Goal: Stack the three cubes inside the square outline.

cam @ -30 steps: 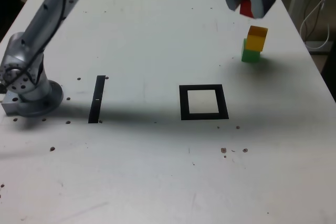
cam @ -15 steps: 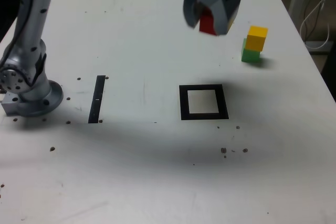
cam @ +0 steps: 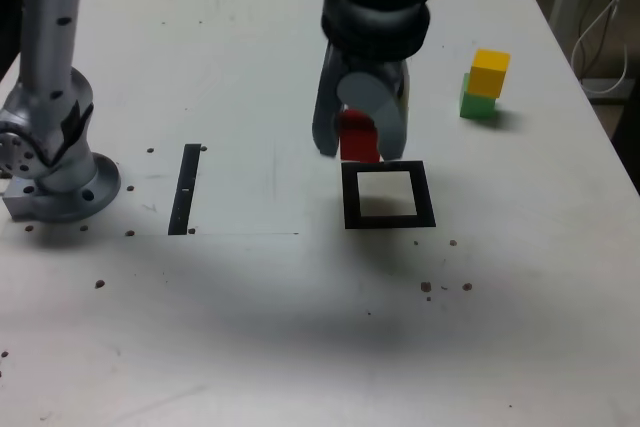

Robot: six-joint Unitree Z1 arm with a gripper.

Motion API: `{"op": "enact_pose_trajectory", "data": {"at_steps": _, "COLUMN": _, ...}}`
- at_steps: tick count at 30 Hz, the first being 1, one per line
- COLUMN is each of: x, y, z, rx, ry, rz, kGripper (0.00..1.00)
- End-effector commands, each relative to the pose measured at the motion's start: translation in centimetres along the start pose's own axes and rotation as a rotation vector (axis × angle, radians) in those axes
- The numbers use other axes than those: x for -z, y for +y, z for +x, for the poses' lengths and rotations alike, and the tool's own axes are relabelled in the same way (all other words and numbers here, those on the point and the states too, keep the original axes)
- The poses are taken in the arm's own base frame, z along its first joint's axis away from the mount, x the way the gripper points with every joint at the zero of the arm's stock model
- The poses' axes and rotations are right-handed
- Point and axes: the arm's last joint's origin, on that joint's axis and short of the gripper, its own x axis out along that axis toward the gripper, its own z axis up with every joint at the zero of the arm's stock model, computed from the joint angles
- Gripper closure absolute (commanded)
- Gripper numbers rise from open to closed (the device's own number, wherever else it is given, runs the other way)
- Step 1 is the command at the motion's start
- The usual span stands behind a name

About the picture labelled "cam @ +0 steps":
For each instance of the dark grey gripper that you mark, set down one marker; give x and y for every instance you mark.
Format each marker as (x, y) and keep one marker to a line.
(377, 66)

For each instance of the red cube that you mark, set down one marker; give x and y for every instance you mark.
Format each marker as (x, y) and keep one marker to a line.
(357, 142)

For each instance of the green cube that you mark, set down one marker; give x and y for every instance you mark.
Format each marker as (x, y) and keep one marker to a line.
(477, 107)

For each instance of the yellow cube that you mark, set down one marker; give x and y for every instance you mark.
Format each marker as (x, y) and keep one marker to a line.
(490, 74)

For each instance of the black tape square outline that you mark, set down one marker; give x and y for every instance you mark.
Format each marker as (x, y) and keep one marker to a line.
(349, 197)

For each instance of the black tape strip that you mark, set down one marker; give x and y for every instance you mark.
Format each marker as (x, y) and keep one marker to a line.
(184, 187)

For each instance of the light grey power strip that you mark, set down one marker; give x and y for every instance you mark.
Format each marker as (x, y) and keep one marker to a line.
(605, 87)

